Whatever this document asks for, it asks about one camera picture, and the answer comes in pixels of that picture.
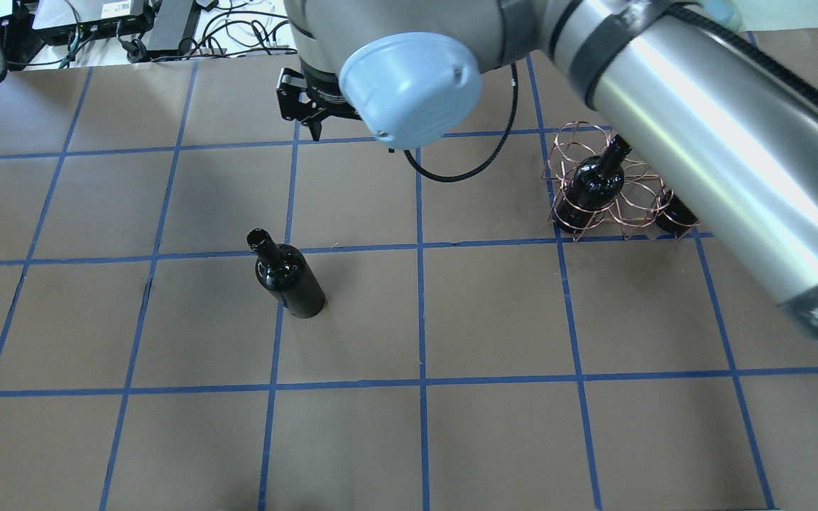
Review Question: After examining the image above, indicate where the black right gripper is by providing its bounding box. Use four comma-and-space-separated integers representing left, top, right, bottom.
276, 62, 360, 142

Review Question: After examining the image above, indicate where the dark wine bottle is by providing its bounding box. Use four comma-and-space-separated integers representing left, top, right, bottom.
246, 229, 327, 318

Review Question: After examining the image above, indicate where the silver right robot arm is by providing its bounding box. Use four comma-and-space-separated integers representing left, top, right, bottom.
285, 1, 818, 343

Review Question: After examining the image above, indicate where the dark bottle at basket corner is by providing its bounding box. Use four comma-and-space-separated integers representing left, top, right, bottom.
555, 135, 632, 235

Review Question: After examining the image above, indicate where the black electronics box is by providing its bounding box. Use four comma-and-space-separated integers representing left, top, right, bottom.
31, 1, 155, 46

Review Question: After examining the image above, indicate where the copper wire wine basket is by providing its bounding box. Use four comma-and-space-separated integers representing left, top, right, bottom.
544, 121, 701, 241

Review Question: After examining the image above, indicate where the dark bottle under basket handle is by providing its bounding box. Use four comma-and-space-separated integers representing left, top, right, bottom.
655, 190, 700, 237

